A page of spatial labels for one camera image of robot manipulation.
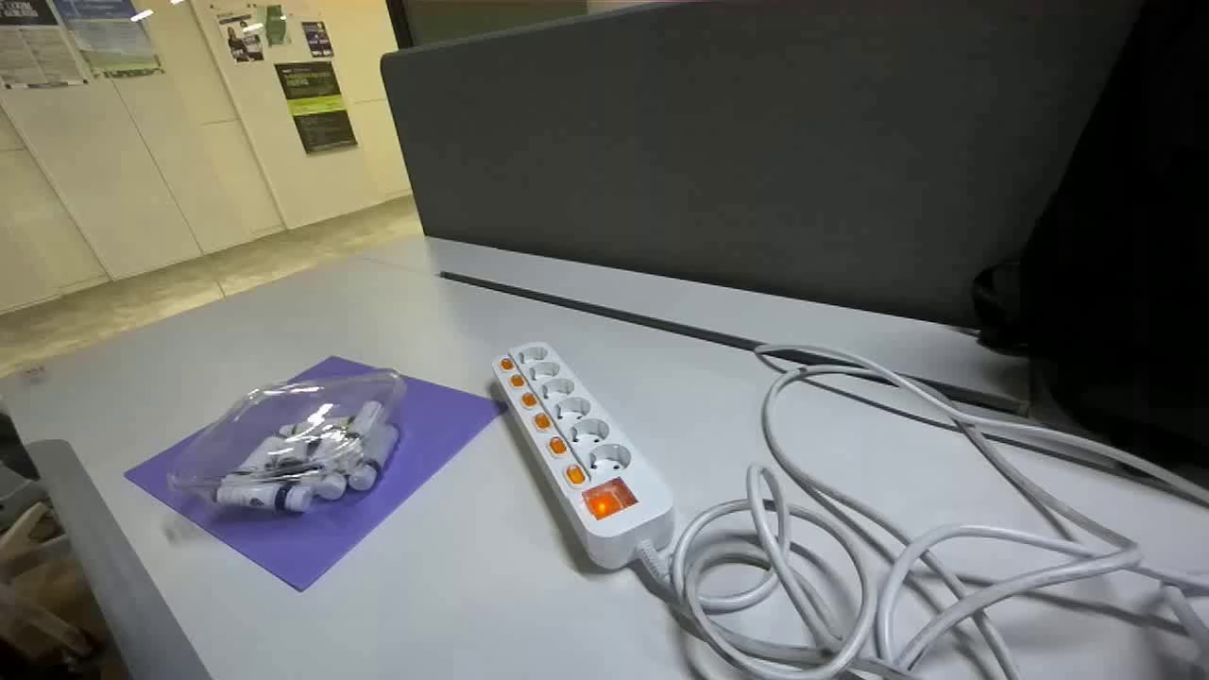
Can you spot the wall poster dark green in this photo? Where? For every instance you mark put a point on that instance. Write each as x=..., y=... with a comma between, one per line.
x=317, y=108

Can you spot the clear plastic tray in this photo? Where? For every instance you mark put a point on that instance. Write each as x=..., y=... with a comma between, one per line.
x=285, y=431

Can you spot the purple mat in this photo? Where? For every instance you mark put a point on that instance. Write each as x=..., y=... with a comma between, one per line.
x=435, y=423

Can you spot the grey desk divider panel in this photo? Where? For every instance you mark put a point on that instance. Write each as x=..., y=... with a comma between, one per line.
x=862, y=151

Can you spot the wall poster left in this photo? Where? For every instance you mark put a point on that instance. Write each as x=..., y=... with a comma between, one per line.
x=61, y=44

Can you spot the white six-socket power strip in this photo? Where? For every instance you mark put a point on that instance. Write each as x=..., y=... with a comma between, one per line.
x=603, y=481

